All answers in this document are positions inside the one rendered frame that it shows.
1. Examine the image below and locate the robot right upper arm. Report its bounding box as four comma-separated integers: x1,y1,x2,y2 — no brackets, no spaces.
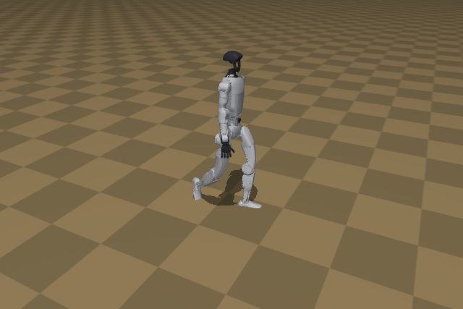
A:
218,80,232,117

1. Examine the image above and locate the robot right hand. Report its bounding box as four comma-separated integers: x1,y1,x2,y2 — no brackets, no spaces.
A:
221,136,234,158

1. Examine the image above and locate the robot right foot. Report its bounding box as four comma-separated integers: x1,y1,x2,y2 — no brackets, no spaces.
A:
192,177,202,200

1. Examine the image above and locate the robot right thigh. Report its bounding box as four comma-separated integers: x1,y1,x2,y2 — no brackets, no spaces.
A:
212,131,232,179

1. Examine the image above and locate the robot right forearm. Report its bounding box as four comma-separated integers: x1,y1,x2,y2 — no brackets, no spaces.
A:
218,109,228,143

